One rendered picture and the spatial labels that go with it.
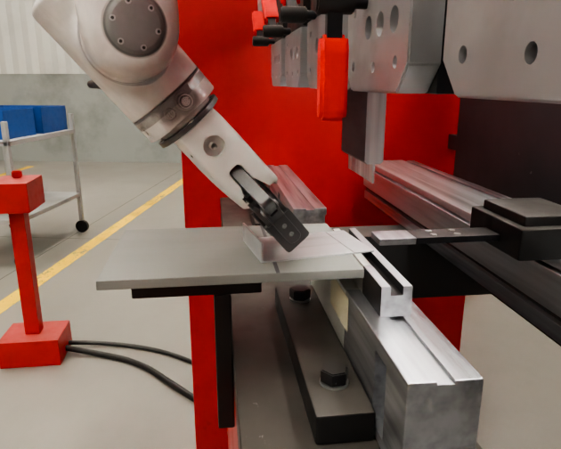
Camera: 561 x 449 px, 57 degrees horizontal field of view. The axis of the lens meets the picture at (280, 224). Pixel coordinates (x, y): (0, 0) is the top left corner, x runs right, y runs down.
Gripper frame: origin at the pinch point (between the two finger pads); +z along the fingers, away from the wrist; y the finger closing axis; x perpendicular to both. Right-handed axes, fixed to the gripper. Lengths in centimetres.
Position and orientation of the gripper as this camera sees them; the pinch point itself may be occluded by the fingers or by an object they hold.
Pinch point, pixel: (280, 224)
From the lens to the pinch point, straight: 58.5
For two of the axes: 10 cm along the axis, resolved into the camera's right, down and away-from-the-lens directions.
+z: 6.1, 6.9, 3.8
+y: -2.9, -2.5, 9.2
